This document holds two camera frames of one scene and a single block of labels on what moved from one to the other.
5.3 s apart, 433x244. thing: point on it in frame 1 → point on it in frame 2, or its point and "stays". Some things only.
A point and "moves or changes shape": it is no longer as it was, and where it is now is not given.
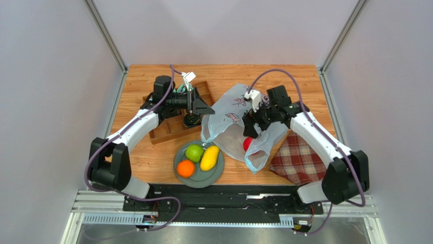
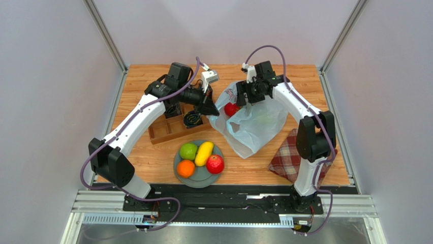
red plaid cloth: [298, 161] stays
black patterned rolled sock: [191, 120] stays
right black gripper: [256, 117] → [246, 89]
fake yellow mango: [209, 158] → [204, 153]
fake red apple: [246, 143] → [230, 109]
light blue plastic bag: [225, 128] moves or changes shape
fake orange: [185, 168] stays
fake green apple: [194, 152] moves or changes shape
